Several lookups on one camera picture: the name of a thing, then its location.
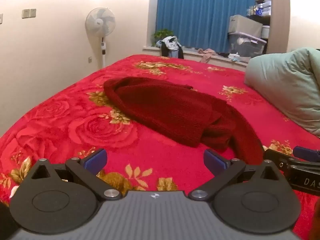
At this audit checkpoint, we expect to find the blue curtain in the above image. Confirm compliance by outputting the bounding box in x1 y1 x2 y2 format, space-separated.
155 0 257 53

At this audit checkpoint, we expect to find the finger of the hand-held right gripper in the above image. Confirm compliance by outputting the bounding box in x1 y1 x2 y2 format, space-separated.
292 146 320 162
264 149 296 167

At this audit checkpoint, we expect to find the dark red knitted sweater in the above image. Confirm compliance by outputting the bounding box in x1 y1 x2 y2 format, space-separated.
103 77 264 165

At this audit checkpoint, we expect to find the red floral blanket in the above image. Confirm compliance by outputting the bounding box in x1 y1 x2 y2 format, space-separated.
0 54 320 240

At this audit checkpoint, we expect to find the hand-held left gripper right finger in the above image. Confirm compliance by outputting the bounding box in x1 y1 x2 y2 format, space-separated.
187 149 292 202

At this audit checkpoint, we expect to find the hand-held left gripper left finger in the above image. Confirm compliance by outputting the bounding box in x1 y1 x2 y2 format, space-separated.
19 148 123 202

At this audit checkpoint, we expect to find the stack of white packets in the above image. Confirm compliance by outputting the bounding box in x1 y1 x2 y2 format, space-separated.
254 0 272 16

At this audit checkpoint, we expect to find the pink cloth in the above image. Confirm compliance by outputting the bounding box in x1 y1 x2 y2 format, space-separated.
197 49 218 63

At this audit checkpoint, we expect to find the green potted plant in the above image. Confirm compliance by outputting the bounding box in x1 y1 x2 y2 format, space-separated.
152 29 174 47

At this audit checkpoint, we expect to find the double wall switch plate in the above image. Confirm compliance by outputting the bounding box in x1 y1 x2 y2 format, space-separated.
22 8 37 19

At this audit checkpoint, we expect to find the windowsill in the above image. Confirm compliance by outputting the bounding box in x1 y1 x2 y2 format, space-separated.
142 45 250 72

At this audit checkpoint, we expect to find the white standing fan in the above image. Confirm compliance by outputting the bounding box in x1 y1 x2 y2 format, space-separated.
84 7 117 68

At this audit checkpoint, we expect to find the pile of clothes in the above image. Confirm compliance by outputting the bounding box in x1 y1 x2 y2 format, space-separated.
155 36 185 59

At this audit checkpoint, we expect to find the clear plastic storage box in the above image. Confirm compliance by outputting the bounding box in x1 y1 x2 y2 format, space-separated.
228 32 267 57

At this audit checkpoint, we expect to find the beige covered box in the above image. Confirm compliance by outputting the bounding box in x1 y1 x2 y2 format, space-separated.
229 14 263 39

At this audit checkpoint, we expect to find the pale green pillow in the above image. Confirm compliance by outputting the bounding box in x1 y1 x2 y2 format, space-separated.
244 47 320 138

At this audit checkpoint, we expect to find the wooden shelf unit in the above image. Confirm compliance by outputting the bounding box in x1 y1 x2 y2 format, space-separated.
246 0 290 54

